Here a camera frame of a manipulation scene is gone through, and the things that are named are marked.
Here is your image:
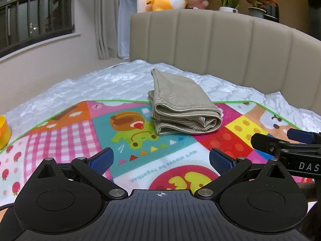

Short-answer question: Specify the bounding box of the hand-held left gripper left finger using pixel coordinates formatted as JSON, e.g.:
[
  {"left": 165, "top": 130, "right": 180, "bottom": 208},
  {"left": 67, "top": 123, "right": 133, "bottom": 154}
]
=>
[{"left": 31, "top": 148, "right": 129, "bottom": 201}]

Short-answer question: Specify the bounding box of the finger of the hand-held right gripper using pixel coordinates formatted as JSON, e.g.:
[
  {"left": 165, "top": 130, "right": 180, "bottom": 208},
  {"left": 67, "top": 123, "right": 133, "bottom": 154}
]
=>
[
  {"left": 287, "top": 128, "right": 321, "bottom": 145},
  {"left": 251, "top": 133, "right": 321, "bottom": 156}
]

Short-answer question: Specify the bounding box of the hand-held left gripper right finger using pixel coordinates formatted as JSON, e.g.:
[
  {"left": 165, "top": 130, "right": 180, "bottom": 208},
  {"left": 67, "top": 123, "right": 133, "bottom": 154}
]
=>
[{"left": 195, "top": 148, "right": 291, "bottom": 201}]

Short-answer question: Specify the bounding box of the beige striped garment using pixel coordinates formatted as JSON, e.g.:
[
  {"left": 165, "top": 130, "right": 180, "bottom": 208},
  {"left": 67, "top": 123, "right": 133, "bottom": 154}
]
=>
[{"left": 148, "top": 68, "right": 223, "bottom": 135}]

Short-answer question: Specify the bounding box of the colourful cartoon play mat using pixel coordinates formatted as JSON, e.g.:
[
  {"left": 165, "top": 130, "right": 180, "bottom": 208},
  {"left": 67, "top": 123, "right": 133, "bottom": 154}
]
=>
[{"left": 0, "top": 100, "right": 321, "bottom": 206}]

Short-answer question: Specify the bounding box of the white quilted mattress cover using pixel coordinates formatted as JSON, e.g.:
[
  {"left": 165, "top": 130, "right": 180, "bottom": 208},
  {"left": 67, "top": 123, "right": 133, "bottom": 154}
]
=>
[{"left": 0, "top": 60, "right": 321, "bottom": 131}]

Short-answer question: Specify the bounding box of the yellow plastic container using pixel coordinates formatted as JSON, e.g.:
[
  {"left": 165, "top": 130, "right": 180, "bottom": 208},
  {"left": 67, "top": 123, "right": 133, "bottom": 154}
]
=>
[{"left": 0, "top": 115, "right": 12, "bottom": 151}]

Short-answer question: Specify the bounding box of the beige padded headboard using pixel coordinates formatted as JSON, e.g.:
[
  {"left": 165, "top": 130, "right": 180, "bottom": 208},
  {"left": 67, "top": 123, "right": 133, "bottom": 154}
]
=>
[{"left": 130, "top": 9, "right": 321, "bottom": 106}]

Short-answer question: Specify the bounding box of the dark plant pot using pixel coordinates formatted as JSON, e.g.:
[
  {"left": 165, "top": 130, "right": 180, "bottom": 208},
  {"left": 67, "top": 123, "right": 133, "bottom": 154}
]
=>
[{"left": 264, "top": 5, "right": 280, "bottom": 22}]

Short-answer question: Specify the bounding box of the white sheer curtain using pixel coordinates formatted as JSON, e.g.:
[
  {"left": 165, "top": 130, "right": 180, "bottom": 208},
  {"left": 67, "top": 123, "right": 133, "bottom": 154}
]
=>
[{"left": 117, "top": 0, "right": 138, "bottom": 61}]

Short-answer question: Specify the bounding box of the red-leaf plant in grey pot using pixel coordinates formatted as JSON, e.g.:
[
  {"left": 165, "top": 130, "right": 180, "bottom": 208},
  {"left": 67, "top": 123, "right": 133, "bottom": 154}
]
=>
[{"left": 237, "top": 0, "right": 278, "bottom": 19}]

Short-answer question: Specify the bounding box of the beige curtain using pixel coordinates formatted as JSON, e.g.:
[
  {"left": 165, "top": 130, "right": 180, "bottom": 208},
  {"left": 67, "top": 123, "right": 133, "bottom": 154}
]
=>
[{"left": 94, "top": 0, "right": 119, "bottom": 61}]

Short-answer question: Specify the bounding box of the dark window railing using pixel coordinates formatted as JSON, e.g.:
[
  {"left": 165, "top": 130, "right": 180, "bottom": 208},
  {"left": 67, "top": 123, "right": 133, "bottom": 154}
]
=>
[{"left": 0, "top": 0, "right": 76, "bottom": 52}]

